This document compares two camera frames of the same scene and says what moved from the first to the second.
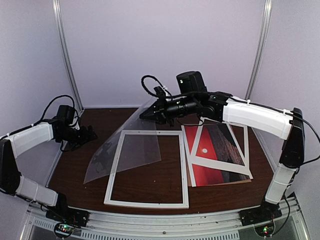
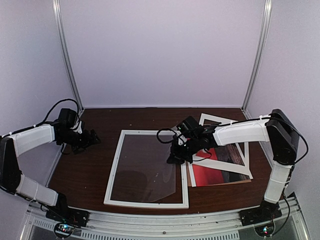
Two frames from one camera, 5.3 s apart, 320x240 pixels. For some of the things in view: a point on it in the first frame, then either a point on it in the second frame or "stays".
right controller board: x=265 y=230 stays
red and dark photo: x=217 y=142 stays
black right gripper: x=160 y=108 -> x=175 y=158
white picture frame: x=184 y=184 stays
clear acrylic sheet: x=134 y=145 -> x=143 y=174
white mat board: x=192 y=159 stays
